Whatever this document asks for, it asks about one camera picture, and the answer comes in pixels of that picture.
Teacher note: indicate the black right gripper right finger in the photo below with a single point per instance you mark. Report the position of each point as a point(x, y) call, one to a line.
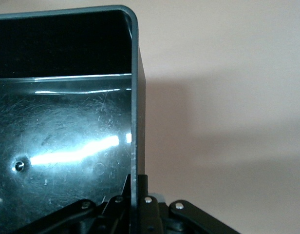
point(150, 217)

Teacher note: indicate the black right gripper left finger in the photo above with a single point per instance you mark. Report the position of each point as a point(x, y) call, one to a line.
point(116, 214)

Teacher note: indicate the black plastic box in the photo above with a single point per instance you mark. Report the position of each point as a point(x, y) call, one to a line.
point(67, 122)

